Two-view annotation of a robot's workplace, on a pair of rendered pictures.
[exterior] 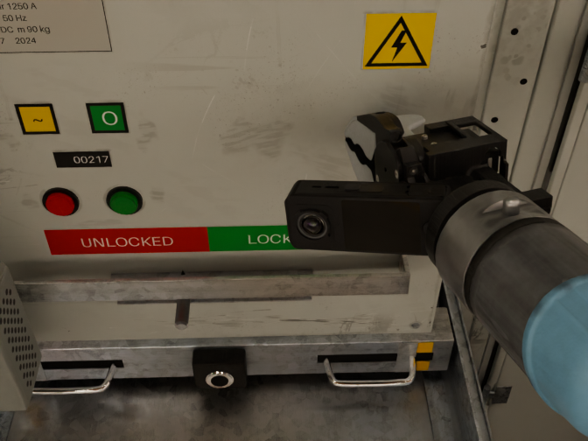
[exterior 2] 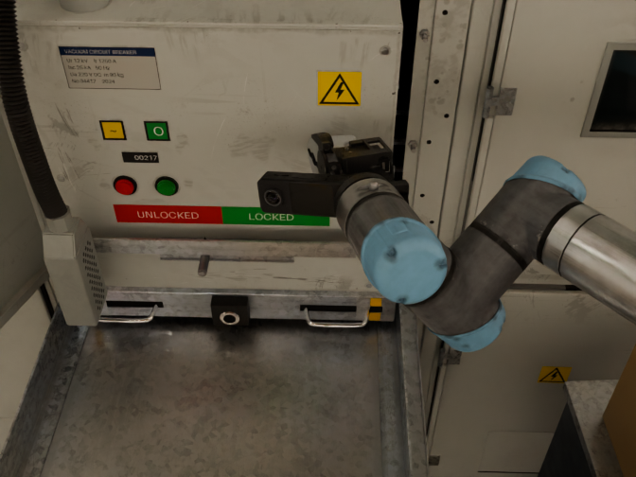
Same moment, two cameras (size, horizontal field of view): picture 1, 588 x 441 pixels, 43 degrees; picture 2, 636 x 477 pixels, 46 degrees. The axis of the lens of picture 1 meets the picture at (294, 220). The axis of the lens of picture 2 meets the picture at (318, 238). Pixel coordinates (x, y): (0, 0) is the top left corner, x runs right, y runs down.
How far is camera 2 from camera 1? 0.37 m
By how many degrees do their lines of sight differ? 2
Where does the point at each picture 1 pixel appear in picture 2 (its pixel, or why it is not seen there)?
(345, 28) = (305, 79)
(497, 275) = (356, 220)
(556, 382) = (370, 270)
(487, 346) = not seen: hidden behind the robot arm
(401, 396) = (360, 338)
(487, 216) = (360, 191)
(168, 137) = (195, 145)
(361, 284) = (324, 249)
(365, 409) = (332, 344)
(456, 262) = (343, 216)
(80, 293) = (134, 248)
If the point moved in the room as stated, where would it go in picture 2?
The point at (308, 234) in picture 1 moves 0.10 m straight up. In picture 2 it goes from (271, 203) to (266, 133)
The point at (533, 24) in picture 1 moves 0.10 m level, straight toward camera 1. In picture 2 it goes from (449, 77) to (429, 112)
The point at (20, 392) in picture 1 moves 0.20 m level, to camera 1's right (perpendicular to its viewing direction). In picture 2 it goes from (93, 311) to (227, 318)
